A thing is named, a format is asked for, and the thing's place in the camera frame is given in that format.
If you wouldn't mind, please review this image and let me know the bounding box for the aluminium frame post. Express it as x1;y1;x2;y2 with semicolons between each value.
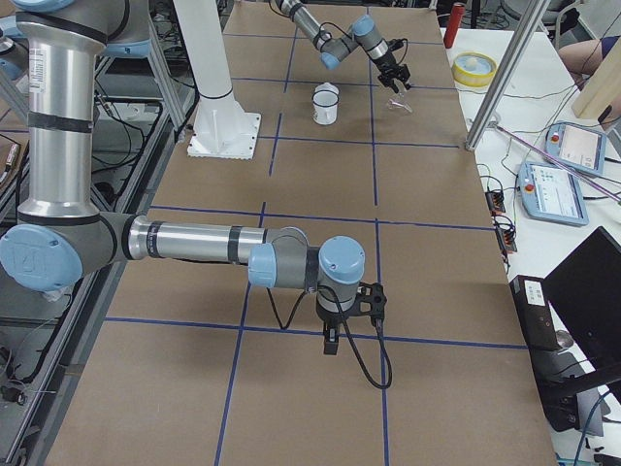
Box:
465;0;549;151

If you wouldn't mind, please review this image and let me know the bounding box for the yellow tape roll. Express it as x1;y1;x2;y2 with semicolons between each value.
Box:
451;51;498;87

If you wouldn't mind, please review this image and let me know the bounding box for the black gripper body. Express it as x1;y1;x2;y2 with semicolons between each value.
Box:
318;310;346;343
373;51;410;85

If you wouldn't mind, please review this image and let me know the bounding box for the near teach pendant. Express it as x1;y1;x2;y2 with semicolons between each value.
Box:
518;162;589;226

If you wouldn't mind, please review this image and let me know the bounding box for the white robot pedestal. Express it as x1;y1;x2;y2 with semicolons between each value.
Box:
174;0;261;160

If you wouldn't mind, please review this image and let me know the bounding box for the purple rod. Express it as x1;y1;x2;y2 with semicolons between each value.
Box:
488;122;620;205

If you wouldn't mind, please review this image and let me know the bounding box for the orange connector block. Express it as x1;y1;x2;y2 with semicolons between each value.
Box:
494;220;517;255
485;189;506;215

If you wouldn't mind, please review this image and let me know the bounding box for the upper orange connector block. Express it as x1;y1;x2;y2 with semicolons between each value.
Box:
485;189;506;215

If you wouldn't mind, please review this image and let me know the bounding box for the teach pendant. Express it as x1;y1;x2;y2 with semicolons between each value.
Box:
545;121;607;176
518;162;589;226

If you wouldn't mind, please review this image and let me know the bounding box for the white enamel mug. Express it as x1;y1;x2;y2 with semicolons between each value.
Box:
311;83;340;125

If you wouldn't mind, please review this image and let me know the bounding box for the red cylinder can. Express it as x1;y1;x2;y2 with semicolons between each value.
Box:
443;2;466;49

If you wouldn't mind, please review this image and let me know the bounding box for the far teach pendant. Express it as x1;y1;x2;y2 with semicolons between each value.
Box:
545;121;607;176

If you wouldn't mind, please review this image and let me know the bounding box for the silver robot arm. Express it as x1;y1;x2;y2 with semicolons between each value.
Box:
1;1;365;354
268;1;411;94

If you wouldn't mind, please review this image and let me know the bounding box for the black camera cable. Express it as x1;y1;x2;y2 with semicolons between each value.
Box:
268;284;393;389

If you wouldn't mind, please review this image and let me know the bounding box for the person's leg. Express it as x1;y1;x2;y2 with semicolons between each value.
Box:
559;36;619;85

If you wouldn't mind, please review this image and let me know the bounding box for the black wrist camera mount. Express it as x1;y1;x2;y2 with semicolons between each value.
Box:
351;282;387;326

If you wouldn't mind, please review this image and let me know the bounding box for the lower orange connector block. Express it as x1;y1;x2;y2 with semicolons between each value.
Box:
494;220;517;255

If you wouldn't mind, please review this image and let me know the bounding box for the wooden beam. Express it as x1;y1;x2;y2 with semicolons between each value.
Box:
572;36;620;126

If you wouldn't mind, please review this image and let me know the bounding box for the black laptop computer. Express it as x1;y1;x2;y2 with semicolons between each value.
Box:
541;225;621;389

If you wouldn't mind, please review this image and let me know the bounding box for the black box device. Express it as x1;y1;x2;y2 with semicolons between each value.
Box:
510;275;607;437

